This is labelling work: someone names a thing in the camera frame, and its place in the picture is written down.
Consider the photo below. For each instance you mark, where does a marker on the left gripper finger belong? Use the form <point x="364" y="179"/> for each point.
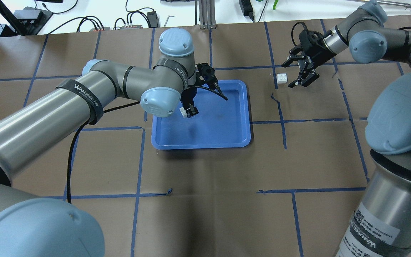
<point x="191" y="110"/>
<point x="217" y="90"/>

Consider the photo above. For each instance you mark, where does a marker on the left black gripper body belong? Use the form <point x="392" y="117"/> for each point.
<point x="189" y="97"/>

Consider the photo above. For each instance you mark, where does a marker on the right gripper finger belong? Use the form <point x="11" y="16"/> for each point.
<point x="291" y="60"/>
<point x="304" y="80"/>

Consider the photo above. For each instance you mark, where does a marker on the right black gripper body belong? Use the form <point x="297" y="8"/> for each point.
<point x="316" y="52"/>

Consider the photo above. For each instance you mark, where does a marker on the white block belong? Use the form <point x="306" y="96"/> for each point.
<point x="183" y="112"/>
<point x="281" y="78"/>

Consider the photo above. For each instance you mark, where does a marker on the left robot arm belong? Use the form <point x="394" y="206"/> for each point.
<point x="33" y="226"/>

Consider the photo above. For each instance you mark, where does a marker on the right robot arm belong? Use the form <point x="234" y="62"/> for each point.
<point x="380" y="226"/>

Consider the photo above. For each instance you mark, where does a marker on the blue plastic tray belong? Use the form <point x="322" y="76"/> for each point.
<point x="219" y="124"/>

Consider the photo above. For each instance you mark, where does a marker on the black power adapter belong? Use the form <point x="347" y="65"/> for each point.
<point x="246" y="8"/>

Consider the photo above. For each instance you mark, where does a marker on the small black power brick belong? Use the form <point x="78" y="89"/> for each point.
<point x="153" y="21"/>

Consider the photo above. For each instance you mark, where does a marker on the aluminium frame post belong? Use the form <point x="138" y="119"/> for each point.
<point x="207" y="14"/>

